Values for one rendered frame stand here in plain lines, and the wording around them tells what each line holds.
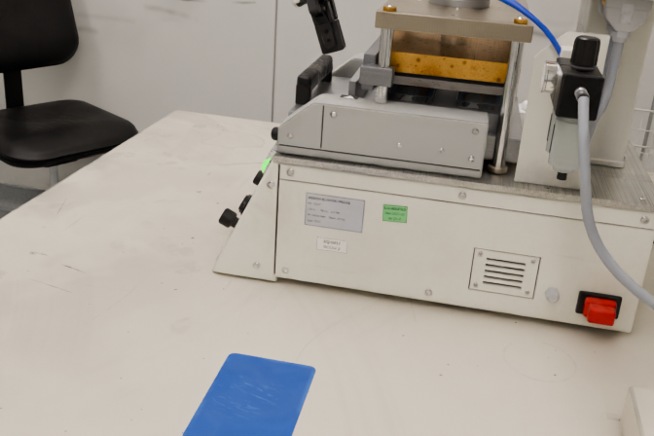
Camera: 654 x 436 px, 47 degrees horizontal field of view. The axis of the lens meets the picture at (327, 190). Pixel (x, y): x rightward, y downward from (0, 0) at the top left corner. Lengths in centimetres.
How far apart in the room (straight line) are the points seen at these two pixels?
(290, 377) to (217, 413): 10
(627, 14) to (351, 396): 51
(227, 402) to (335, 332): 18
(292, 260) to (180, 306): 15
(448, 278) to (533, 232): 12
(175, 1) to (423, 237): 184
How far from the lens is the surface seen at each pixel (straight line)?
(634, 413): 81
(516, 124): 102
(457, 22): 90
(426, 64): 95
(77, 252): 111
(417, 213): 93
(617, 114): 102
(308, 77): 100
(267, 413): 79
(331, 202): 94
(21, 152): 236
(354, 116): 91
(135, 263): 107
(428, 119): 90
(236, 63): 261
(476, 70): 94
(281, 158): 93
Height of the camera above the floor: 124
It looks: 22 degrees down
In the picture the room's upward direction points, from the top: 4 degrees clockwise
